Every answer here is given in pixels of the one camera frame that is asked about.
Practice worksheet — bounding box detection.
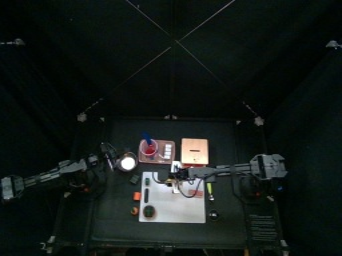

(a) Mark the black cable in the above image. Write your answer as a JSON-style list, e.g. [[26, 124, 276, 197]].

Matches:
[[153, 171, 170, 185], [179, 179, 206, 199]]

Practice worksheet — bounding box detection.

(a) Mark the white text label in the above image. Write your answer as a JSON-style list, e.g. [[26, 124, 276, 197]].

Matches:
[[248, 213, 281, 248]]

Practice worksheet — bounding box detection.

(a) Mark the pink tray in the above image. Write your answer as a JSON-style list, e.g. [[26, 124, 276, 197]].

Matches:
[[138, 139, 177, 165]]

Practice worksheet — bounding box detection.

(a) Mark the red plastic cup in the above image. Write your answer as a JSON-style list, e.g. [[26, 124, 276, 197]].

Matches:
[[139, 139, 161, 159]]

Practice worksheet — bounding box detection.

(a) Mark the white plastic cutting board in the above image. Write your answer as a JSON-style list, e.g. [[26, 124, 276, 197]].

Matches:
[[138, 171, 207, 224]]

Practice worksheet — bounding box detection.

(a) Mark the metal bowl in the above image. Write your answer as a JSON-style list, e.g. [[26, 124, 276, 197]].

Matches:
[[117, 152, 139, 173]]

